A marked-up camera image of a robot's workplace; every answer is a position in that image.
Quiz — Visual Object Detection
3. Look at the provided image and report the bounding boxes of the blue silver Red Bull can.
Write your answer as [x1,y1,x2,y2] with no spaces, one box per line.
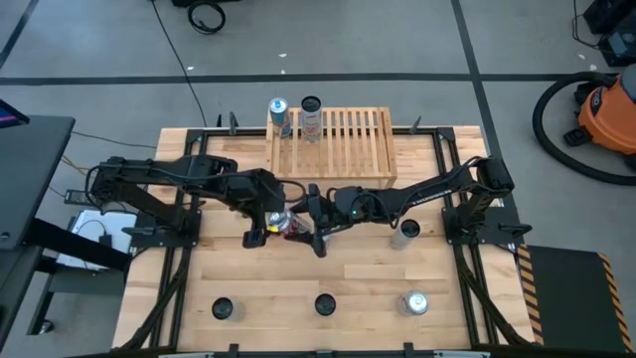
[267,97,293,139]

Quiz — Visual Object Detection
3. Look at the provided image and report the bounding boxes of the yellow floor cable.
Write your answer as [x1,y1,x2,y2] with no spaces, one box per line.
[59,154,93,176]

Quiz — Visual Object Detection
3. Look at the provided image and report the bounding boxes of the black aluminium table frame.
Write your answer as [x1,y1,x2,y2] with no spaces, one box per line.
[116,126,538,358]

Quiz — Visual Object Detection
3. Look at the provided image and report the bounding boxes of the laptop with lit screen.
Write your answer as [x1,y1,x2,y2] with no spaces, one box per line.
[0,98,31,129]

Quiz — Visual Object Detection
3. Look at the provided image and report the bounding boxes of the black equipment case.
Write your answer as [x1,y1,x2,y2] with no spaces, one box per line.
[583,0,636,35]

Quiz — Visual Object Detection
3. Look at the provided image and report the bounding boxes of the orange shop vacuum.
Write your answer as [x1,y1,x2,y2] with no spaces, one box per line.
[563,63,636,173]
[531,71,636,188]

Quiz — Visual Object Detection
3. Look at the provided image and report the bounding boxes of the long black floor cable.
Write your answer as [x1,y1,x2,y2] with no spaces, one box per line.
[148,0,209,128]

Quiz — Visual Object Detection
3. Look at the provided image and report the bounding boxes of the white flat box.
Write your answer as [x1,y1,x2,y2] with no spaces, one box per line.
[57,209,139,272]

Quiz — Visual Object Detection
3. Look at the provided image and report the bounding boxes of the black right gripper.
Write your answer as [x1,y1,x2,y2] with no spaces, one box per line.
[284,182,381,260]

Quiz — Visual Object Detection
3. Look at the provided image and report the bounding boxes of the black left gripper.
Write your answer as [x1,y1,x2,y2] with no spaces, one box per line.
[233,168,288,251]

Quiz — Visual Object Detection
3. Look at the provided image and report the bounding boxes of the dark grey desk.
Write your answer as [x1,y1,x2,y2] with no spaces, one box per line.
[0,114,131,344]

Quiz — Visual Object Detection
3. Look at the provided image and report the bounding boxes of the wooden slatted shelf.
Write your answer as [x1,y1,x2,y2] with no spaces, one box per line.
[262,106,398,203]

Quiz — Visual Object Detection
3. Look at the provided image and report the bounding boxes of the silver Diet Coke can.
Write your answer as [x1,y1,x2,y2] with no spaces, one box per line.
[397,290,429,318]
[266,210,315,239]

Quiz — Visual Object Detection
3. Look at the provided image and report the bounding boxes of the black box with screen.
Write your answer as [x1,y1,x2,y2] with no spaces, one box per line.
[597,29,636,69]

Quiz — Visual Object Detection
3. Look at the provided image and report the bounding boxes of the Celsius Tropical Vibe can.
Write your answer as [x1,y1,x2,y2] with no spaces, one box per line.
[390,220,422,252]

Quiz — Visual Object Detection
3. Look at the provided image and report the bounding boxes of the black hazard-striped floor mat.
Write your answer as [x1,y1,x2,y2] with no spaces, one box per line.
[515,243,636,355]

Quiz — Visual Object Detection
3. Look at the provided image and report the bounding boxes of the black power adapter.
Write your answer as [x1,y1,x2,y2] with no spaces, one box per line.
[64,189,93,205]

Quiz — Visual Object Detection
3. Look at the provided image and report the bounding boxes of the silver Celsius can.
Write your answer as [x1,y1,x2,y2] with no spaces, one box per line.
[300,94,324,144]
[211,296,245,322]

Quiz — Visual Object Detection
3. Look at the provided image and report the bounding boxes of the coiled black cable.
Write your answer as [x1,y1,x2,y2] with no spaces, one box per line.
[186,1,228,36]

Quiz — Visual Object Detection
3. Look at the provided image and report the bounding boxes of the Celsius Peach Vibe can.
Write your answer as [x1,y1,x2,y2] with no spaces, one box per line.
[313,292,338,317]

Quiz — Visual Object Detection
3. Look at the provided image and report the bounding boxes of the thin dark floor cable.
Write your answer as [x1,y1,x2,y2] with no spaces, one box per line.
[72,129,159,150]

